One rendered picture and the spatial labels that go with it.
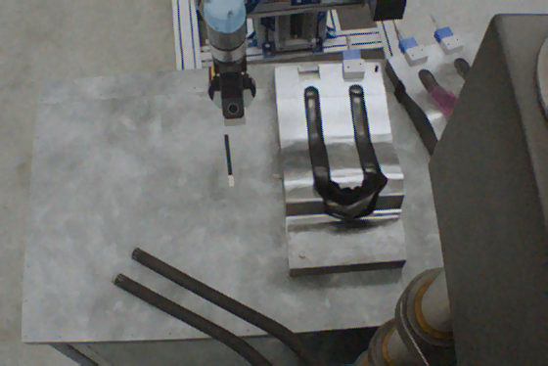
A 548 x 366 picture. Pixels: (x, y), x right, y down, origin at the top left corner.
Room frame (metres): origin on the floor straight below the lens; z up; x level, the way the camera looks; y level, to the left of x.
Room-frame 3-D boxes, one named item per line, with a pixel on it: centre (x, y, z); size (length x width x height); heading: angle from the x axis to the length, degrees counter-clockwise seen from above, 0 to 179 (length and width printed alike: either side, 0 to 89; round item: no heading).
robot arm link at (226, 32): (0.82, 0.09, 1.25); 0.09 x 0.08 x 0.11; 23
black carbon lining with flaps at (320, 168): (0.72, -0.15, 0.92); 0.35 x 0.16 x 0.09; 4
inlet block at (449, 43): (1.08, -0.44, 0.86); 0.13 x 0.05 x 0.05; 21
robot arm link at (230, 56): (0.81, 0.10, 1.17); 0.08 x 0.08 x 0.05
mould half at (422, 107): (0.81, -0.50, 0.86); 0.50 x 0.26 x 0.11; 21
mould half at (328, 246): (0.70, -0.15, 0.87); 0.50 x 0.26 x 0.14; 4
